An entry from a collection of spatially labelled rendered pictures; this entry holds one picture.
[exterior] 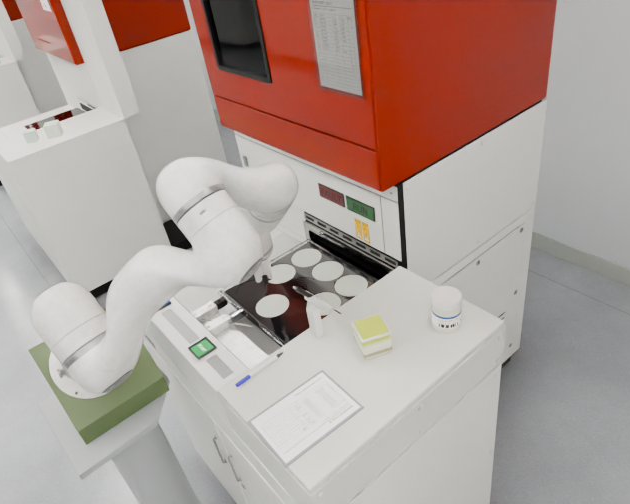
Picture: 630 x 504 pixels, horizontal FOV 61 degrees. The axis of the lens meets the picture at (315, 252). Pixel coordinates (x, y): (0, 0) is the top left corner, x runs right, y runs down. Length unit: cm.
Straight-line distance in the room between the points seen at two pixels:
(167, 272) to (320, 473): 50
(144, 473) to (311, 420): 69
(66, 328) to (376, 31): 87
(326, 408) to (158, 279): 49
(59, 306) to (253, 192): 43
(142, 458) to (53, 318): 69
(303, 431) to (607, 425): 155
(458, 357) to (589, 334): 156
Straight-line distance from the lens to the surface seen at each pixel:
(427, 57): 138
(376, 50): 125
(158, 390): 154
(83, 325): 110
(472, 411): 149
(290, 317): 152
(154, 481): 178
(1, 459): 290
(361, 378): 125
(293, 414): 121
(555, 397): 251
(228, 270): 86
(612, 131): 278
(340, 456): 114
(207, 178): 89
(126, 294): 98
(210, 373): 136
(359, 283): 160
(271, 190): 94
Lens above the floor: 191
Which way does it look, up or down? 35 degrees down
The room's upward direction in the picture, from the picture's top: 10 degrees counter-clockwise
